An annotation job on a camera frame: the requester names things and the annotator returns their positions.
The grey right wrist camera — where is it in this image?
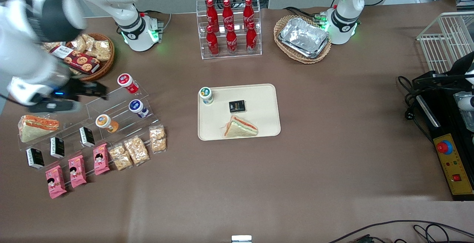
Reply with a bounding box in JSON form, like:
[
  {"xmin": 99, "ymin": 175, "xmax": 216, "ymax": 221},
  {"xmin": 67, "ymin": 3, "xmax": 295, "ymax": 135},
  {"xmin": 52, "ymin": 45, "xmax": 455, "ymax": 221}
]
[{"xmin": 29, "ymin": 100, "xmax": 75, "ymax": 113}]

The green gum bottle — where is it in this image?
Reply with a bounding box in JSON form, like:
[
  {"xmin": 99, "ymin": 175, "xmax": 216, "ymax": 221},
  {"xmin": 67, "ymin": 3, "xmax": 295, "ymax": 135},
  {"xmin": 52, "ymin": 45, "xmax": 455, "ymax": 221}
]
[{"xmin": 199, "ymin": 86, "xmax": 214, "ymax": 106}]

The stack of foil trays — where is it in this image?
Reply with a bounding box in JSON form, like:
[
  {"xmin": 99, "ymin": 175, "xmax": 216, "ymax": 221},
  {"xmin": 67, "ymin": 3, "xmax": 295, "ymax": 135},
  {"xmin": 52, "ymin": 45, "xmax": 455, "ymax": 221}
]
[{"xmin": 278, "ymin": 17, "xmax": 330, "ymax": 59}]

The red cookie box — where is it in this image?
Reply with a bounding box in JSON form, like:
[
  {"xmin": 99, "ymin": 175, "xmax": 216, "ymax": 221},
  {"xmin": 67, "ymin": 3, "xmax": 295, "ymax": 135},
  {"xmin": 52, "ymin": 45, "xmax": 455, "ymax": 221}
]
[{"xmin": 50, "ymin": 45, "xmax": 101, "ymax": 75}]

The clear acrylic bottle rack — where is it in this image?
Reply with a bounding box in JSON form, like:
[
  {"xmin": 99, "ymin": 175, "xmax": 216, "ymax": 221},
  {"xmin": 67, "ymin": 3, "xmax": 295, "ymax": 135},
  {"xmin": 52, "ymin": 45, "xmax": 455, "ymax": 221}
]
[{"xmin": 196, "ymin": 0, "xmax": 263, "ymax": 60}]

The black cable bundle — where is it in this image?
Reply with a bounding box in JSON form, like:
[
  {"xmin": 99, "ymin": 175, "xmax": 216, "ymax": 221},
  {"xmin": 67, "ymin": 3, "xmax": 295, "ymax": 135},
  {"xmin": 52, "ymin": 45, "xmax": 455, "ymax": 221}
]
[{"xmin": 397, "ymin": 75, "xmax": 434, "ymax": 142}]

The beige serving tray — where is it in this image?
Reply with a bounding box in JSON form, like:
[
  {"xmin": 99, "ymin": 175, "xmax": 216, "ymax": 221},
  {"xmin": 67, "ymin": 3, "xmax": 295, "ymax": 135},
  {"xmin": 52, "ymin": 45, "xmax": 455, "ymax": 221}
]
[{"xmin": 197, "ymin": 83, "xmax": 281, "ymax": 141}]

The looped black cable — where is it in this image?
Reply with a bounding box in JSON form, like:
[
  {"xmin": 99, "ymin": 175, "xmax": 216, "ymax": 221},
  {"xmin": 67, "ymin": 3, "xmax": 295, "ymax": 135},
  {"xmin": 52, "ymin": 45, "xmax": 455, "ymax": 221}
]
[{"xmin": 413, "ymin": 224, "xmax": 451, "ymax": 243}]

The orange gum bottle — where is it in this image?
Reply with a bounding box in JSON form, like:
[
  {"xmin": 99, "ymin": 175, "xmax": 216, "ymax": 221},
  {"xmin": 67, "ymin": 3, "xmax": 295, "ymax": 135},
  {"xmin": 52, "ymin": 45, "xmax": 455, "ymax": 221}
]
[{"xmin": 95, "ymin": 114, "xmax": 119, "ymax": 133}]

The clear acrylic gum stand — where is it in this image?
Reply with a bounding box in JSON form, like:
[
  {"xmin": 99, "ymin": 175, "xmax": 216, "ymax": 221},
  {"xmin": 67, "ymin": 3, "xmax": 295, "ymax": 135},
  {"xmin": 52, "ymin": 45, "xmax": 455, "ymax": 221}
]
[{"xmin": 85, "ymin": 81, "xmax": 161, "ymax": 144}]

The light wicker basket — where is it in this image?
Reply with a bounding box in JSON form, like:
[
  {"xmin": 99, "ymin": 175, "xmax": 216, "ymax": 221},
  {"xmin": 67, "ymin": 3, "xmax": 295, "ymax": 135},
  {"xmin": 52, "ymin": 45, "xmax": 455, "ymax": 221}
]
[{"xmin": 273, "ymin": 15, "xmax": 332, "ymax": 64}]

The clear plastic container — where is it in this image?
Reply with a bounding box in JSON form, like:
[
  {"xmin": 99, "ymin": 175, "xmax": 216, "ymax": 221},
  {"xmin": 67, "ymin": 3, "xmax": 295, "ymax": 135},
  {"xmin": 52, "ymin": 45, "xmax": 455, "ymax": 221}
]
[{"xmin": 453, "ymin": 91, "xmax": 474, "ymax": 132}]

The clear acrylic stepped snack stand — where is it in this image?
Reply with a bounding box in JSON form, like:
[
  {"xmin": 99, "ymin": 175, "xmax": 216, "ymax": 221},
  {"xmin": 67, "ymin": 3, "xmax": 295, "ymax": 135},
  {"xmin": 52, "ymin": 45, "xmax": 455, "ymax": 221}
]
[{"xmin": 17, "ymin": 114, "xmax": 112, "ymax": 177}]

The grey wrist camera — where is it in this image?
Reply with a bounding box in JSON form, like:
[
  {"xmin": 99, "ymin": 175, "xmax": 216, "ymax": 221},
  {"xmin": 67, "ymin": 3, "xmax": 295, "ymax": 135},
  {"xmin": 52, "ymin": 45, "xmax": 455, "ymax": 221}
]
[
  {"xmin": 457, "ymin": 95, "xmax": 474, "ymax": 111},
  {"xmin": 29, "ymin": 100, "xmax": 75, "ymax": 113}
]

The grey cable at arm base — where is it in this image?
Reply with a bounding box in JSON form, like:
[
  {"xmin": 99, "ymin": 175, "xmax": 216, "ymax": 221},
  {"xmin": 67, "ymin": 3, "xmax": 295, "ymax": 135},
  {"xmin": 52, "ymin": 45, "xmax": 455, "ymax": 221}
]
[{"xmin": 140, "ymin": 10, "xmax": 173, "ymax": 33}]

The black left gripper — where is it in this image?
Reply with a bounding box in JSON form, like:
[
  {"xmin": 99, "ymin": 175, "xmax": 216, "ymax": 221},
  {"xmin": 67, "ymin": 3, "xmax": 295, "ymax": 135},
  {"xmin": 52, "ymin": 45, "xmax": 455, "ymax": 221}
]
[{"xmin": 413, "ymin": 70, "xmax": 468, "ymax": 92}]

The red gum bottle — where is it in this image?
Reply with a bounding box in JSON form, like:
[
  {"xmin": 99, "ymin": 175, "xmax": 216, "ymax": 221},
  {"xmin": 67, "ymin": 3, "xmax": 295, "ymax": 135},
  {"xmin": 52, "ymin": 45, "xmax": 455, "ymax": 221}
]
[{"xmin": 117, "ymin": 73, "xmax": 140, "ymax": 94}]

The black and yellow control box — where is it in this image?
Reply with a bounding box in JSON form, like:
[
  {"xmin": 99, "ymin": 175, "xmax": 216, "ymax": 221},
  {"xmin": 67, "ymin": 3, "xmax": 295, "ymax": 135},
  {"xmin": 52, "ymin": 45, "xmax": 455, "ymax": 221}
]
[{"xmin": 414, "ymin": 72, "xmax": 474, "ymax": 202}]

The white wire basket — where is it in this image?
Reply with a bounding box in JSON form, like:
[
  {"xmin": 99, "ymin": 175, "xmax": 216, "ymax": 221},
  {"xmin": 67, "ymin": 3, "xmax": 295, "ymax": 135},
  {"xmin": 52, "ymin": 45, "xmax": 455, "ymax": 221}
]
[{"xmin": 416, "ymin": 11, "xmax": 474, "ymax": 75}]

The brown wicker basket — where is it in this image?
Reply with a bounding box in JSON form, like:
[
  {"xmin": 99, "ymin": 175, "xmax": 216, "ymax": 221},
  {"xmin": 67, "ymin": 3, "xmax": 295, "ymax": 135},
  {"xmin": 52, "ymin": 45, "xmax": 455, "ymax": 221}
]
[{"xmin": 65, "ymin": 33, "xmax": 116, "ymax": 83}]

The wrapped triangle sandwich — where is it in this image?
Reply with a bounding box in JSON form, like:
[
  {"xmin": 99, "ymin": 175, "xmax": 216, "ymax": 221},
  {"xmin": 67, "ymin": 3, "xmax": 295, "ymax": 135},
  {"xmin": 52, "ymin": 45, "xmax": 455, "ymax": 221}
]
[
  {"xmin": 223, "ymin": 115, "xmax": 259, "ymax": 138},
  {"xmin": 18, "ymin": 114, "xmax": 60, "ymax": 143}
]

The long black cable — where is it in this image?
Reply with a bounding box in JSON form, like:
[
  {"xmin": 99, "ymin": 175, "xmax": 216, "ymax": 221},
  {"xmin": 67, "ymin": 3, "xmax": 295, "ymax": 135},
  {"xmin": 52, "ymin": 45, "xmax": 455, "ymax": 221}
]
[{"xmin": 328, "ymin": 219, "xmax": 474, "ymax": 243}]

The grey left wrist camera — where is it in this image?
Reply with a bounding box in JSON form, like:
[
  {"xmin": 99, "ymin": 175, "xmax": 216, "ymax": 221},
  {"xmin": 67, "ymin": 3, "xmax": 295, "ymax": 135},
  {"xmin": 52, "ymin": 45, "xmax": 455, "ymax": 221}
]
[{"xmin": 457, "ymin": 95, "xmax": 474, "ymax": 111}]

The blue gum bottle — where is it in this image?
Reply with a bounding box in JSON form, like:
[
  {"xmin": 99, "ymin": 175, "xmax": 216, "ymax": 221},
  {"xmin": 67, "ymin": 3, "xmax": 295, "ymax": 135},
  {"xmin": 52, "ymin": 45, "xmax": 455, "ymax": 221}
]
[{"xmin": 128, "ymin": 99, "xmax": 150, "ymax": 119}]

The black cable at arm base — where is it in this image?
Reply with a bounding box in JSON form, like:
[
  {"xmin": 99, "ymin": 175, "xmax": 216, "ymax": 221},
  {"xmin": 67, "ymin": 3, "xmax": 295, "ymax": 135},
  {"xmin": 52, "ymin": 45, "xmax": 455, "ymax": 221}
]
[{"xmin": 284, "ymin": 5, "xmax": 336, "ymax": 22}]

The small black box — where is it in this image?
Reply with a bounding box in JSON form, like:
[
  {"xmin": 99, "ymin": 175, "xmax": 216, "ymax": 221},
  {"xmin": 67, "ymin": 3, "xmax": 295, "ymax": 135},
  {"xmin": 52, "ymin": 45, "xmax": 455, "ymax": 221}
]
[
  {"xmin": 50, "ymin": 137, "xmax": 65, "ymax": 159},
  {"xmin": 26, "ymin": 148, "xmax": 45, "ymax": 170},
  {"xmin": 228, "ymin": 100, "xmax": 247, "ymax": 114},
  {"xmin": 79, "ymin": 126, "xmax": 96, "ymax": 148}
]

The red cola bottle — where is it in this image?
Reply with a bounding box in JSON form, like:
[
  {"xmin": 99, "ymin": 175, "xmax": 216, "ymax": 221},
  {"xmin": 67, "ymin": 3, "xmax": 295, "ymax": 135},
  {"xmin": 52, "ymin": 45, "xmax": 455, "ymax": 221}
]
[
  {"xmin": 206, "ymin": 25, "xmax": 220, "ymax": 57},
  {"xmin": 246, "ymin": 21, "xmax": 258, "ymax": 54},
  {"xmin": 243, "ymin": 0, "xmax": 255, "ymax": 29},
  {"xmin": 226, "ymin": 24, "xmax": 238, "ymax": 55},
  {"xmin": 206, "ymin": 0, "xmax": 218, "ymax": 32},
  {"xmin": 222, "ymin": 0, "xmax": 234, "ymax": 31}
]

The pink snack pack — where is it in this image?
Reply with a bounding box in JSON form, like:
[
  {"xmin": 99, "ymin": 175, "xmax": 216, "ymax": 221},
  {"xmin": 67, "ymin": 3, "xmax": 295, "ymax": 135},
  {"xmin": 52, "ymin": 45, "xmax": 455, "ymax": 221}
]
[
  {"xmin": 68, "ymin": 155, "xmax": 87, "ymax": 189},
  {"xmin": 45, "ymin": 165, "xmax": 67, "ymax": 199},
  {"xmin": 93, "ymin": 143, "xmax": 110, "ymax": 176}
]

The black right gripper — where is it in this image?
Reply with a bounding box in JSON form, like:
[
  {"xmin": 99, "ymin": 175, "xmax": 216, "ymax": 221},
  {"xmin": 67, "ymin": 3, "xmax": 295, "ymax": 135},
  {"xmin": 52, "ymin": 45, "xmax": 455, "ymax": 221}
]
[{"xmin": 60, "ymin": 79, "xmax": 109, "ymax": 101}]

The red emergency stop button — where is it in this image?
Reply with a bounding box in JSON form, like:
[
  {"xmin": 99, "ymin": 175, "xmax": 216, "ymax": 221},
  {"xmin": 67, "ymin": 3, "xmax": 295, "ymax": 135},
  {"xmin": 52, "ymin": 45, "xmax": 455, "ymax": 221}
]
[{"xmin": 436, "ymin": 140, "xmax": 453, "ymax": 156}]

